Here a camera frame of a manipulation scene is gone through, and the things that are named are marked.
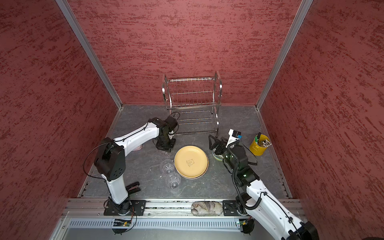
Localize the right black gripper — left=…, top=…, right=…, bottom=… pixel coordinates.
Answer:
left=208, top=135, right=238, bottom=173

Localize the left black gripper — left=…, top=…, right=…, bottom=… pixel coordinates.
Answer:
left=155, top=133, right=177, bottom=152

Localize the green leaf pattern bowl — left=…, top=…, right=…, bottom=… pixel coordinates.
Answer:
left=212, top=151, right=224, bottom=161

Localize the yellow bear plate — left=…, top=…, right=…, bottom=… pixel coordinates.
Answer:
left=174, top=146, right=209, bottom=179

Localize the chrome two-tier dish rack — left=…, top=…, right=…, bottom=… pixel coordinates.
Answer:
left=162, top=71, right=223, bottom=135

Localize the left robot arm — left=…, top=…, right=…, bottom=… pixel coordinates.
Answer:
left=94, top=115, right=178, bottom=215

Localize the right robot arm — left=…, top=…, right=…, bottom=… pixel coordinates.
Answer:
left=209, top=135, right=320, bottom=240

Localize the yellow pencil cup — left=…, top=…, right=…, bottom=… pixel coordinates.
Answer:
left=250, top=133, right=272, bottom=156

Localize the black clip tool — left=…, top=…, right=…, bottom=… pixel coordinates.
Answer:
left=126, top=182, right=141, bottom=195

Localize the grey marbled stone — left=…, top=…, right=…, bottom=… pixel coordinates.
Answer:
left=191, top=201, right=224, bottom=217

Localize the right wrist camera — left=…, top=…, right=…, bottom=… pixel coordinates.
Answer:
left=226, top=129, right=242, bottom=147

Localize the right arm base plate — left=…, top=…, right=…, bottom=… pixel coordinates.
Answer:
left=222, top=200, right=248, bottom=216

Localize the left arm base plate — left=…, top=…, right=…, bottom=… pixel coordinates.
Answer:
left=104, top=199, right=147, bottom=217

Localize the aluminium front rail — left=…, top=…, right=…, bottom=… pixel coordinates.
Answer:
left=61, top=197, right=305, bottom=220

